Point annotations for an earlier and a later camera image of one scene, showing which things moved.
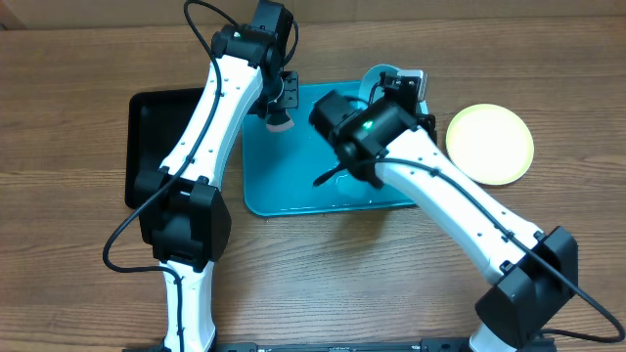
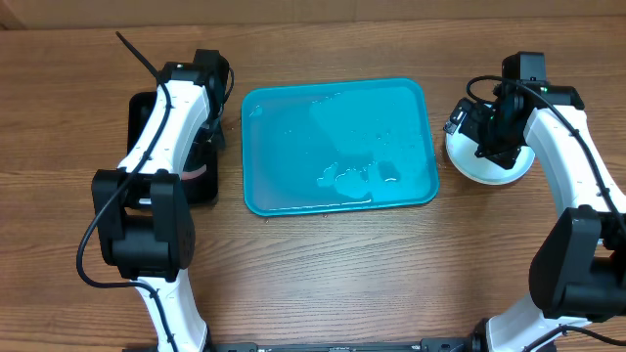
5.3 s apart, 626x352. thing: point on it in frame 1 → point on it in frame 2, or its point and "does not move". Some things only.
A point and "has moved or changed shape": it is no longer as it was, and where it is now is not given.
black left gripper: x=291 y=101 → x=218 y=142
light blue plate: x=371 y=78 → x=485 y=169
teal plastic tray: x=281 y=168 does not move
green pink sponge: x=278 y=122 has moved or changed shape
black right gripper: x=431 y=124 → x=506 y=154
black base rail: x=520 y=344 does not move
